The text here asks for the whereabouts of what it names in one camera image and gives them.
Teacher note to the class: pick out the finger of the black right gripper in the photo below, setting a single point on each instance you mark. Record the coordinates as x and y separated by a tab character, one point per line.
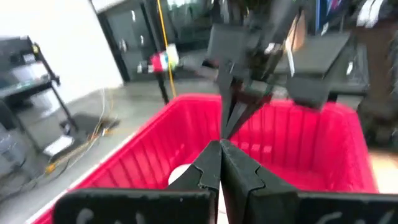
245	113
227	93

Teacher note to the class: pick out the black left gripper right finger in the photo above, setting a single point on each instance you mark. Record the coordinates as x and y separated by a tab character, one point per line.
242	186

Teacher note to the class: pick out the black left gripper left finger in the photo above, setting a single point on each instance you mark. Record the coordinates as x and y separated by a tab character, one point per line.
205	174

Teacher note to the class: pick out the pink slide sandal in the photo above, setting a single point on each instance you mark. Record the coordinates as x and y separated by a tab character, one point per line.
178	174

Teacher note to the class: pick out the red plastic bin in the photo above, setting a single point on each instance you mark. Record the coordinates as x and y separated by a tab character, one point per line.
295	140

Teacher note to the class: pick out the green cup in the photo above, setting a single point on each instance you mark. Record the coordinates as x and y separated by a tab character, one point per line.
172	54

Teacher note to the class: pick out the red white blue box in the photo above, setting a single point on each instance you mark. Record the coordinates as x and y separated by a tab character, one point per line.
158	62

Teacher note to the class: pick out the thin yellow pole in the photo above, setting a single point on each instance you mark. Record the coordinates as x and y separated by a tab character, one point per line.
164	31

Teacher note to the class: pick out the black metal shelf rack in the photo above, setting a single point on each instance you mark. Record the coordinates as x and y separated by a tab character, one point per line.
28	88

